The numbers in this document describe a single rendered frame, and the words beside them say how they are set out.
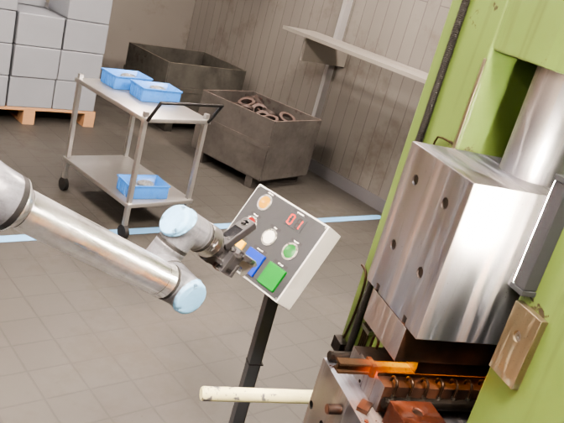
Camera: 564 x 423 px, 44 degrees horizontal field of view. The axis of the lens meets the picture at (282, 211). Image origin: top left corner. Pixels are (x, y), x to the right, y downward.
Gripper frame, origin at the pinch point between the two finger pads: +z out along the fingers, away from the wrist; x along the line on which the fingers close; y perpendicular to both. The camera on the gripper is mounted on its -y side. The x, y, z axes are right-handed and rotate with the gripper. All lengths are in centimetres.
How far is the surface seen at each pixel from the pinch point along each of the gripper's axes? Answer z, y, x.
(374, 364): 5.7, 2.9, 47.4
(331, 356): 11.1, 8.4, 32.7
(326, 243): 14.8, -17.2, 6.9
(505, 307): 6, -27, 67
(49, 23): 128, -54, -441
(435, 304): -9, -17, 59
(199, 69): 277, -114, -432
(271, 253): 10.9, -4.9, -5.4
